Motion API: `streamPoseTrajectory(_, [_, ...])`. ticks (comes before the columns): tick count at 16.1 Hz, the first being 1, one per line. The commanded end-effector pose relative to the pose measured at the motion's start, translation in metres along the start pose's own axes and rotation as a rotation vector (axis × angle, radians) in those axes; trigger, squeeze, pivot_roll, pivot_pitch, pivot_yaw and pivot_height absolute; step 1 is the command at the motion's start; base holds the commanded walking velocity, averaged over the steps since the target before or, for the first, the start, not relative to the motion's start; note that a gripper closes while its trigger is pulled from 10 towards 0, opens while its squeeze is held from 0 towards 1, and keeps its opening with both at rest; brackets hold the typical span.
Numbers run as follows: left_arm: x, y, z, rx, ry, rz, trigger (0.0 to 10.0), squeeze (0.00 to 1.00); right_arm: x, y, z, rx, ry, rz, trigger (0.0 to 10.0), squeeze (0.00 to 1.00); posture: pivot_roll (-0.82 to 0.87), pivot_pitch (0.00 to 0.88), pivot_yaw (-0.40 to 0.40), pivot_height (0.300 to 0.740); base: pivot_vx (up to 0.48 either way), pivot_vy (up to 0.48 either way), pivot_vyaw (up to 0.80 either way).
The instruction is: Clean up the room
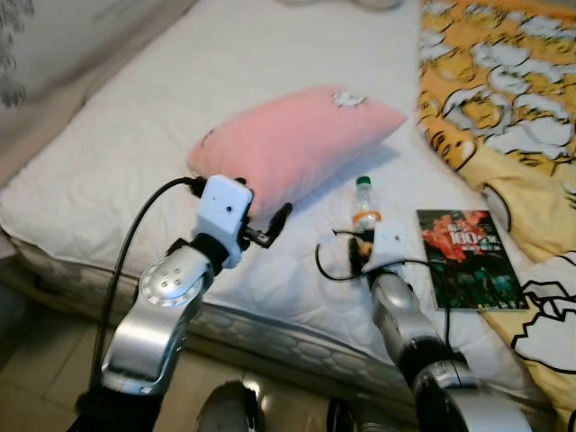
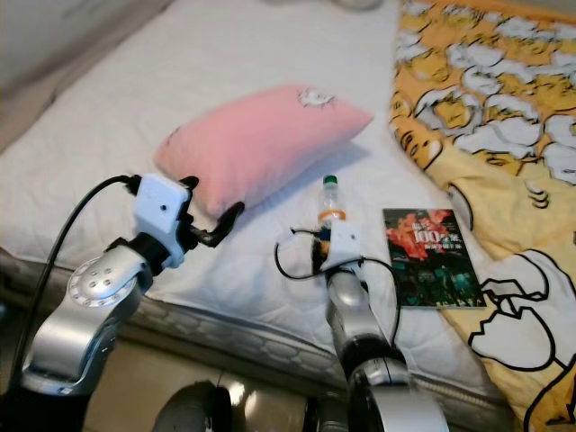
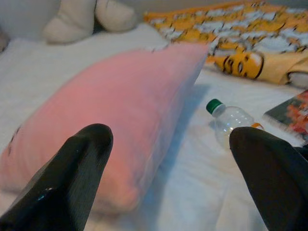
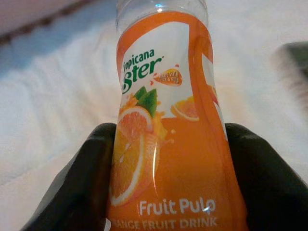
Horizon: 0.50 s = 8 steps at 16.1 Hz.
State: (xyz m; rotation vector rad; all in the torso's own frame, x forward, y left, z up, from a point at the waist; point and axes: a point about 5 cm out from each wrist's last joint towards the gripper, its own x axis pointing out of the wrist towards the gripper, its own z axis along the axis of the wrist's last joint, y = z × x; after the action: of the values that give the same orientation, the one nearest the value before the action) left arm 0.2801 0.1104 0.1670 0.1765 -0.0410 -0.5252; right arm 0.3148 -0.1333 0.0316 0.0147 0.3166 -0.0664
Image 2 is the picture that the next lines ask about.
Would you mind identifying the grey printed headboard cushion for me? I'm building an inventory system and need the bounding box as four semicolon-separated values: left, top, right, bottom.
0;0;176;122

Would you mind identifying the white quilted mattress pad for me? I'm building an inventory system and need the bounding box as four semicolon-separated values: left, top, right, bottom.
0;0;532;397

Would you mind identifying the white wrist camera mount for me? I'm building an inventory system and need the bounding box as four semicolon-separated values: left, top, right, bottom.
327;220;365;273
133;173;190;269

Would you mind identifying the pink plush pillow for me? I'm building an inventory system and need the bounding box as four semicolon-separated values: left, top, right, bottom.
153;84;375;220

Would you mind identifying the grey quilted mattress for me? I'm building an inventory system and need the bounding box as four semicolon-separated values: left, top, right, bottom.
0;238;518;428

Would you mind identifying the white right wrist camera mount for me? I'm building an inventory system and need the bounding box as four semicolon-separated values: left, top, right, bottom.
327;220;365;273

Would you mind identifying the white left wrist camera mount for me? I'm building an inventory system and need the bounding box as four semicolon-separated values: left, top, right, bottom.
133;173;190;269

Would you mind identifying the left robot leg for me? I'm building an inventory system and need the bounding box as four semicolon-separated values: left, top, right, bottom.
151;380;221;432

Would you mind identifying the clear bottle with green cap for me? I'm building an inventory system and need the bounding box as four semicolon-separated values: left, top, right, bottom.
317;175;347;230

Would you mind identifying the yellow cartoon print blanket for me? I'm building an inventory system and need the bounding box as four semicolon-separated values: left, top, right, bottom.
389;0;576;432

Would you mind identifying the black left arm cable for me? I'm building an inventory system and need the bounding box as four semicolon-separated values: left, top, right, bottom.
49;175;140;361

